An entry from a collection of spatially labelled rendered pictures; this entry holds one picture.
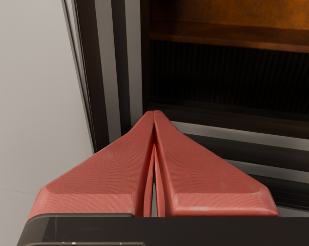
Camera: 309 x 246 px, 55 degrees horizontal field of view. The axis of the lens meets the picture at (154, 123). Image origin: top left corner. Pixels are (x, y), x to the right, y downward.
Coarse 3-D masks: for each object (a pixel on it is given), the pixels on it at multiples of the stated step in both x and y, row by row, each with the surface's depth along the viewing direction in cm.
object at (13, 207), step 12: (0, 192) 18; (12, 192) 17; (0, 204) 18; (12, 204) 18; (24, 204) 18; (0, 216) 19; (12, 216) 19; (24, 216) 19; (0, 228) 20; (12, 228) 20; (0, 240) 21; (12, 240) 21
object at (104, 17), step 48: (96, 0) 12; (144, 0) 14; (96, 48) 13; (144, 48) 15; (96, 96) 13; (144, 96) 16; (96, 144) 14; (240, 144) 16; (288, 144) 15; (288, 192) 14
